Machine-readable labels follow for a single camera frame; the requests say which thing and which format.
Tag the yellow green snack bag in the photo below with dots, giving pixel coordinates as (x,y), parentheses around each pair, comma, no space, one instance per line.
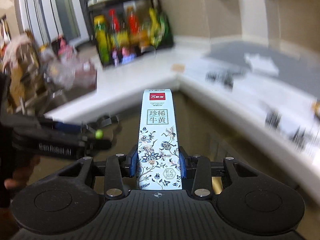
(155,27)

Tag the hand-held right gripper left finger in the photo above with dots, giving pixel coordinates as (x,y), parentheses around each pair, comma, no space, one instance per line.
(133,163)

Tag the person's left hand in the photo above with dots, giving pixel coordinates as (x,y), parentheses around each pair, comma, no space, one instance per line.
(25,173)

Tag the small green round item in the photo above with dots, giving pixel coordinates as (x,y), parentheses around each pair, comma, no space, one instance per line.
(99,134)

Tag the pink item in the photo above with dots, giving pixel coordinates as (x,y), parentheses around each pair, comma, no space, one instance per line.
(66,47)

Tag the beige cabinet door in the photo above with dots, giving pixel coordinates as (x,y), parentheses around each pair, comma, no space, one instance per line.
(200,120)
(125,110)

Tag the red cap oil bottle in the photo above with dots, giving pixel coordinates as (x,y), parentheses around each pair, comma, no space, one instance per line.
(115,27)

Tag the window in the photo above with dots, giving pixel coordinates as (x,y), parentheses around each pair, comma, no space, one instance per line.
(37,12)

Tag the plastic bag of meat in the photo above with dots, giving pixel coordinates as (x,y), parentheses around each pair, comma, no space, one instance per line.
(75,72)

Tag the green yellow plastic bottle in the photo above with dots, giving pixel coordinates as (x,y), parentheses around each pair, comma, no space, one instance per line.
(102,40)

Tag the dark blurred item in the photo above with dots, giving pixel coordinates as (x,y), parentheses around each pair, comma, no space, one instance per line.
(273,120)
(220,80)
(303,138)

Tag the small tan packet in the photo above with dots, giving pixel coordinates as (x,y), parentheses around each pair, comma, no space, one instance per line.
(178,67)

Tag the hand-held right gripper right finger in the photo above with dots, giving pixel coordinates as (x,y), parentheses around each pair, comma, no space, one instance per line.
(183,163)

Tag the floral toothpaste box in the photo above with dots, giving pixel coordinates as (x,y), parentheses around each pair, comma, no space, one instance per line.
(157,130)

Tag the grey counter mat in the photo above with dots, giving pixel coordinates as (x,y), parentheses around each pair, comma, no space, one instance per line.
(225,52)

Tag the brown bag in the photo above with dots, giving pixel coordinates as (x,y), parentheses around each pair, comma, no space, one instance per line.
(22,75)

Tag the black metal kitchen rack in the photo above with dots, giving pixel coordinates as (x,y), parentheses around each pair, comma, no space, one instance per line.
(112,1)

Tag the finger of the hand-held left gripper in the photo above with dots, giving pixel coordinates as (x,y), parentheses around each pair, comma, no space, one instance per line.
(55,147)
(67,127)

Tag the green food bag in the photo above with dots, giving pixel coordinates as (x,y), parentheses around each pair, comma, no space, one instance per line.
(167,30)

